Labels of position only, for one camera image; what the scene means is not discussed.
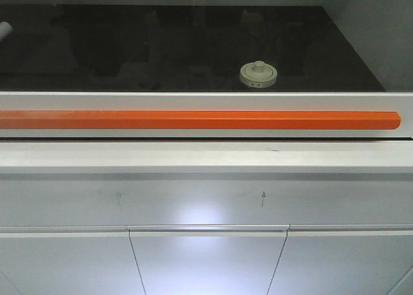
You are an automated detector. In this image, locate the white centre cabinet door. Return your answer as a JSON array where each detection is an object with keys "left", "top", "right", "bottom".
[{"left": 130, "top": 226, "right": 287, "bottom": 294}]

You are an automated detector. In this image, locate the white left cabinet door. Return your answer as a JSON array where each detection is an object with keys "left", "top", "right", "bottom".
[{"left": 1, "top": 231, "right": 144, "bottom": 294}]

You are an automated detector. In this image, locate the rolled white paper sheet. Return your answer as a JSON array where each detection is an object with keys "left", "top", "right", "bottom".
[{"left": 0, "top": 21, "right": 13, "bottom": 41}]

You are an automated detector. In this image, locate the orange sash handle bar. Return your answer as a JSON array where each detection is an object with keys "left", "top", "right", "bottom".
[{"left": 1, "top": 110, "right": 401, "bottom": 130}]

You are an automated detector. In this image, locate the glass jar with cream lid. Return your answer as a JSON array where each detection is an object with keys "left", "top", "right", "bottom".
[{"left": 239, "top": 61, "right": 278, "bottom": 88}]

